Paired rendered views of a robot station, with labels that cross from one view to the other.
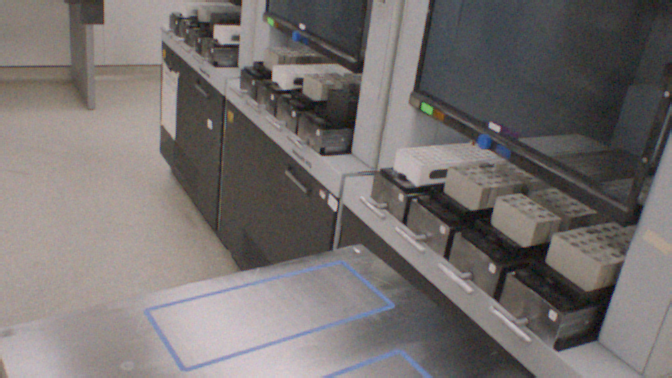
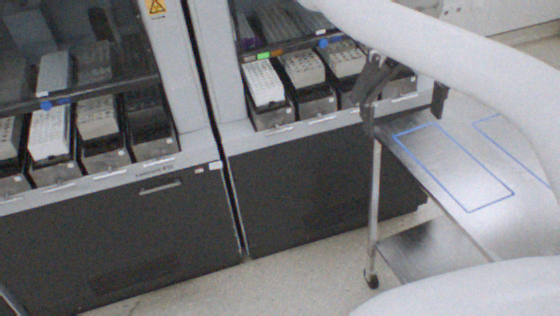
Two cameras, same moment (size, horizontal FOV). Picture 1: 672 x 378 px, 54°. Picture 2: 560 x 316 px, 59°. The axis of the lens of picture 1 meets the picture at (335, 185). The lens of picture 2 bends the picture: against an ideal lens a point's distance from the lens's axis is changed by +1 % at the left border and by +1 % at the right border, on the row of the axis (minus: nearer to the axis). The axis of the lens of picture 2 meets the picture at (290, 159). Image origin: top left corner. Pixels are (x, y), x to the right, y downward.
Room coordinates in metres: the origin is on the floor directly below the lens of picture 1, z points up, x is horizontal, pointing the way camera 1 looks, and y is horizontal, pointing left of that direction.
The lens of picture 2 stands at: (0.91, 1.12, 1.75)
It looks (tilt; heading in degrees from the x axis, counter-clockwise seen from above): 41 degrees down; 289
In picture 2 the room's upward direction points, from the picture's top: 6 degrees counter-clockwise
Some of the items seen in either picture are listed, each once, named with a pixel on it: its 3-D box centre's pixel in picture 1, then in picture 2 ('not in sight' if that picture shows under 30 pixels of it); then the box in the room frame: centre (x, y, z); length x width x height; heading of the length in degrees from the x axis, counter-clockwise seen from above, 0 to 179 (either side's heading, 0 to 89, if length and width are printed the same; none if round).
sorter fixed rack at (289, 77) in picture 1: (320, 78); (52, 125); (2.06, 0.09, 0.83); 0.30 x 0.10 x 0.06; 122
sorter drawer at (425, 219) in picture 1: (538, 206); (290, 62); (1.40, -0.47, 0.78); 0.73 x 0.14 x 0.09; 122
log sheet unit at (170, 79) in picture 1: (166, 99); not in sight; (2.85, 0.81, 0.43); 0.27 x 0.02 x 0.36; 32
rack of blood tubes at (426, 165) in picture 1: (456, 164); (259, 76); (1.46, -0.28, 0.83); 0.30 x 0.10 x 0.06; 122
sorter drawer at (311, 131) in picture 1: (405, 124); (146, 95); (1.88, -0.18, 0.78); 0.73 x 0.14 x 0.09; 122
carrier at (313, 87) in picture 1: (314, 88); (98, 126); (1.88, 0.10, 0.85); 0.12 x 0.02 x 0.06; 33
